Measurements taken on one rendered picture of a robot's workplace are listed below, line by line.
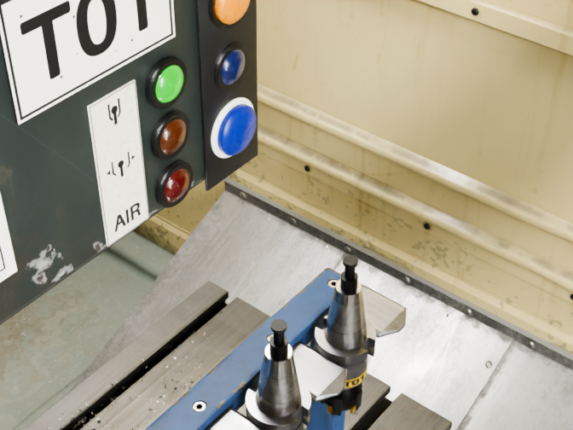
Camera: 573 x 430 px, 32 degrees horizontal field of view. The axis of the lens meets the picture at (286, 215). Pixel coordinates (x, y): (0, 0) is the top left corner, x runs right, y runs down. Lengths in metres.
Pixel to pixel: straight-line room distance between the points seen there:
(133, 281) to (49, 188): 1.56
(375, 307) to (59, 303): 1.04
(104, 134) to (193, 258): 1.28
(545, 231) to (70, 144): 1.04
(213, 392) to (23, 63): 0.59
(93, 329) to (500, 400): 0.81
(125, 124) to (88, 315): 1.50
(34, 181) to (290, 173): 1.24
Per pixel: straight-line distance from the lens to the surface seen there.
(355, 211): 1.63
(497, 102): 1.37
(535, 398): 1.54
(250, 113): 0.56
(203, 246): 1.76
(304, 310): 1.05
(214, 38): 0.52
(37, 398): 1.85
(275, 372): 0.92
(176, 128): 0.51
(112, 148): 0.49
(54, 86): 0.45
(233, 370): 0.99
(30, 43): 0.43
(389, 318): 1.06
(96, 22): 0.45
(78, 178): 0.48
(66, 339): 1.94
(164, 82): 0.49
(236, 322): 1.49
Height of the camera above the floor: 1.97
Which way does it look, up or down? 40 degrees down
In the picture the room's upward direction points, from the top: 1 degrees clockwise
